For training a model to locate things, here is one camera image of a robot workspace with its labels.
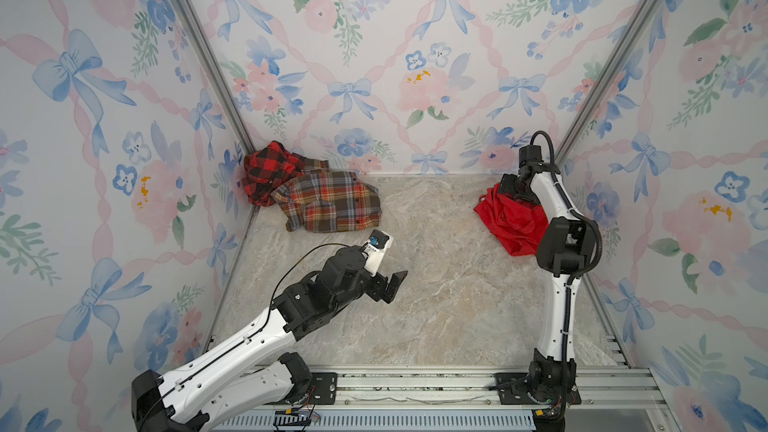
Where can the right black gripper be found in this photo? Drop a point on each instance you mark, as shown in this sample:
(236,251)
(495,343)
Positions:
(505,186)

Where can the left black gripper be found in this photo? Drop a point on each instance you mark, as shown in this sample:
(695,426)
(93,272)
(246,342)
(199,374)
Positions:
(378,290)

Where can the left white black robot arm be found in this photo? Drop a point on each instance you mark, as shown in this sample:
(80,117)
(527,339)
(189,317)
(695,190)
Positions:
(256,366)

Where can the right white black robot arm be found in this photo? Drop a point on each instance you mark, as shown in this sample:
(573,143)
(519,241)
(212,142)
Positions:
(570,248)

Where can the red black checked cloth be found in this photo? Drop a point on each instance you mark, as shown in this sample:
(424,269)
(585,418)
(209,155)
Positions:
(267,170)

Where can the brown multicolour plaid shirt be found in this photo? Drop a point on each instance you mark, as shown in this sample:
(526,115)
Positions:
(326,201)

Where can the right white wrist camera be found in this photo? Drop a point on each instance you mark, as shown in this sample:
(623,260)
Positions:
(530,158)

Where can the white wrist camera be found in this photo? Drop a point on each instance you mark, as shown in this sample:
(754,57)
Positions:
(530,158)
(375,249)

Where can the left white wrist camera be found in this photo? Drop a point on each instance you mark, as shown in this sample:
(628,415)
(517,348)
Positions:
(375,249)

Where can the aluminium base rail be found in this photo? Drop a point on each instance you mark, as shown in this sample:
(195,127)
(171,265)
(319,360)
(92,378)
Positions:
(620,397)

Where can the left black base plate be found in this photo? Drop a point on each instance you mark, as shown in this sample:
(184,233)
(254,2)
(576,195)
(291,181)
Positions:
(312,388)

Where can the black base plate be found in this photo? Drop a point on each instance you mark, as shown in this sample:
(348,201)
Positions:
(312,388)
(523,389)

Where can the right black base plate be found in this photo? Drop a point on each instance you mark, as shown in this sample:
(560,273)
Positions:
(523,389)

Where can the right corner aluminium post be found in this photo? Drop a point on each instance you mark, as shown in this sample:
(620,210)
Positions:
(639,21)

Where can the corner aluminium post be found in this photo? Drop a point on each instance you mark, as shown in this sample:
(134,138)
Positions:
(639,21)
(204,52)

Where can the left corner aluminium post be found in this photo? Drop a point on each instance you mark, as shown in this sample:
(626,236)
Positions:
(204,52)

